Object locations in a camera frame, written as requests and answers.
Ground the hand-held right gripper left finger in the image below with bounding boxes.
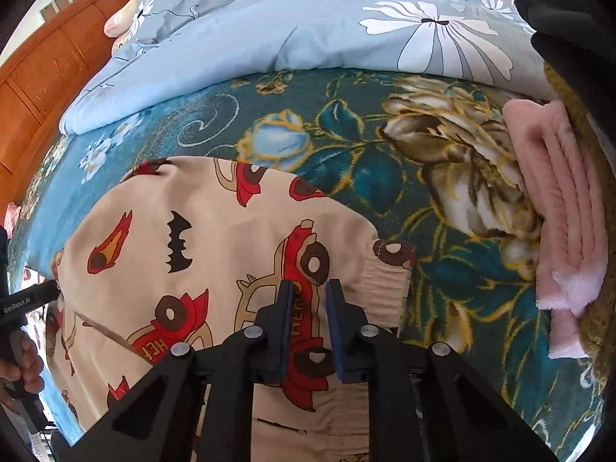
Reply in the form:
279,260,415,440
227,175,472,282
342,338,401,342
59,280,295,462

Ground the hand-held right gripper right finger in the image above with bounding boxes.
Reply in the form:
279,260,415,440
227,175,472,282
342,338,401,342
326,279,561,462

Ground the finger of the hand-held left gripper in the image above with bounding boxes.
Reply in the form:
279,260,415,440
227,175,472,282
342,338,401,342
26,280,61,305

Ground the beige car-print garment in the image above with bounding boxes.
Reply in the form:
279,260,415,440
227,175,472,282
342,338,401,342
42,155,417,462

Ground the person's left hand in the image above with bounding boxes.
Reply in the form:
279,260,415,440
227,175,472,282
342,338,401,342
0,330,45,407

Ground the teal floral blanket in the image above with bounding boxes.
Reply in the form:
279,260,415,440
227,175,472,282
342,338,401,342
8,68,608,462

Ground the wooden headboard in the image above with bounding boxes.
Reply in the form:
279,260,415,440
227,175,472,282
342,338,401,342
0,0,146,205

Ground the folded pink fleece garment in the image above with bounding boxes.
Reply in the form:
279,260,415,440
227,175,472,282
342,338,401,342
503,98,610,360

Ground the pink pillow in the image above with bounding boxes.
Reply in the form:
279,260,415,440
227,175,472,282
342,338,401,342
105,0,145,56

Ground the light blue floral duvet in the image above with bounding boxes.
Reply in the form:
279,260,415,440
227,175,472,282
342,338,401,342
60,0,554,136

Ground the folded olive knit garment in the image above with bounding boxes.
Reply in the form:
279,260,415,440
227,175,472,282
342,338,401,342
543,60,616,393

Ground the folded black garment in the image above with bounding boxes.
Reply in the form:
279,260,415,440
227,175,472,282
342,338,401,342
512,0,616,121

